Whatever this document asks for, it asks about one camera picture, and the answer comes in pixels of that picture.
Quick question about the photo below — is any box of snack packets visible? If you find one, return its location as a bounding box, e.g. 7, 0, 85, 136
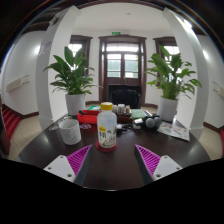
111, 103, 133, 124

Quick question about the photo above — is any green flat packet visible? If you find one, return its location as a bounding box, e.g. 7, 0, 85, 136
130, 109, 147, 120

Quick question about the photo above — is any dark wooden double door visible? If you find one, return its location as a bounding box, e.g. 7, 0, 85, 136
98, 34, 148, 106

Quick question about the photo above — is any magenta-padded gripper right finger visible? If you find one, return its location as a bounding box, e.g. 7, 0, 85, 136
134, 143, 184, 186

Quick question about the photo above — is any yellow-capped clear drink bottle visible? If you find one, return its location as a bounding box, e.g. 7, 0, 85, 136
96, 101, 118, 149

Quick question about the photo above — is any white wall-mounted unit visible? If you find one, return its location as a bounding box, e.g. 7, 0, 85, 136
213, 81, 224, 98
5, 74, 30, 93

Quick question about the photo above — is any flat round red coaster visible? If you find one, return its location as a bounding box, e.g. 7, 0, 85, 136
94, 139, 118, 153

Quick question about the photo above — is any black chair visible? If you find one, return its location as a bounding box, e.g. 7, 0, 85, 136
108, 84, 142, 109

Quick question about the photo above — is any grey-headed microphone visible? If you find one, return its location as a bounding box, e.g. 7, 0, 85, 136
153, 116, 163, 128
144, 117, 156, 129

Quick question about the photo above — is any large potted green plant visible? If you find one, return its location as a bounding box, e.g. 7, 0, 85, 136
145, 44, 203, 123

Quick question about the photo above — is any dark-framed window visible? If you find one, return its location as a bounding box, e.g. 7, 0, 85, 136
153, 36, 183, 74
68, 34, 93, 68

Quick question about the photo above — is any small potted green plant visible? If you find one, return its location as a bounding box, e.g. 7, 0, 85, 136
43, 45, 99, 117

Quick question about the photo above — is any red plastic box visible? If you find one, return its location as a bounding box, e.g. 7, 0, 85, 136
77, 111, 99, 125

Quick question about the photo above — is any printed paper leaflet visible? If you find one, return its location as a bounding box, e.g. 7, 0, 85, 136
157, 121, 191, 142

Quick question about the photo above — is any white speckled cup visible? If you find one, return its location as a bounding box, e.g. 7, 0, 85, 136
58, 119, 82, 146

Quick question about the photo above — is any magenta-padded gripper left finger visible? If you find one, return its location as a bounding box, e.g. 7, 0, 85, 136
43, 143, 94, 187

